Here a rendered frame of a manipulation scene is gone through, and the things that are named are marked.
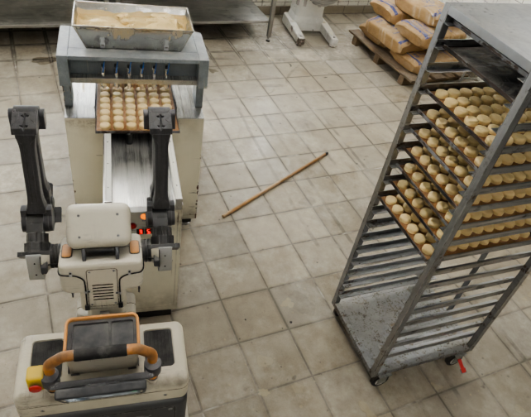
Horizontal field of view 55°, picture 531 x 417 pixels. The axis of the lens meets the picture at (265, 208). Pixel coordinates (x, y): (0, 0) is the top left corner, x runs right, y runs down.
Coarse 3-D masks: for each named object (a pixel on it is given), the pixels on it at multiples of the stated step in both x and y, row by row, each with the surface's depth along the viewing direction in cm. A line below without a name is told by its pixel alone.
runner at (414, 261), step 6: (414, 258) 283; (420, 258) 285; (378, 264) 274; (384, 264) 276; (390, 264) 278; (396, 264) 280; (402, 264) 281; (408, 264) 282; (414, 264) 282; (348, 270) 268; (354, 270) 270; (360, 270) 272; (366, 270) 274; (372, 270) 274; (378, 270) 275; (384, 270) 276; (348, 276) 268
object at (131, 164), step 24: (120, 144) 252; (144, 144) 255; (120, 168) 239; (144, 168) 241; (168, 168) 244; (120, 192) 226; (144, 192) 229; (168, 192) 231; (144, 264) 247; (144, 288) 259; (168, 288) 263; (144, 312) 277; (168, 312) 281
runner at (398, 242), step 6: (396, 240) 264; (402, 240) 266; (408, 240) 268; (360, 246) 257; (366, 246) 259; (372, 246) 260; (378, 246) 262; (384, 246) 263; (390, 246) 264; (396, 246) 265; (402, 246) 265; (360, 252) 257
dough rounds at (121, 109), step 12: (108, 84) 276; (120, 84) 278; (132, 84) 279; (108, 96) 268; (120, 96) 269; (132, 96) 271; (144, 96) 272; (156, 96) 274; (168, 96) 276; (108, 108) 260; (120, 108) 261; (132, 108) 263; (144, 108) 264; (108, 120) 252; (120, 120) 253; (132, 120) 254
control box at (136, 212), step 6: (132, 210) 219; (138, 210) 220; (144, 210) 220; (132, 216) 220; (138, 216) 221; (132, 222) 223; (138, 222) 223; (144, 222) 224; (138, 228) 226; (144, 228) 227; (150, 228) 227; (138, 234) 228
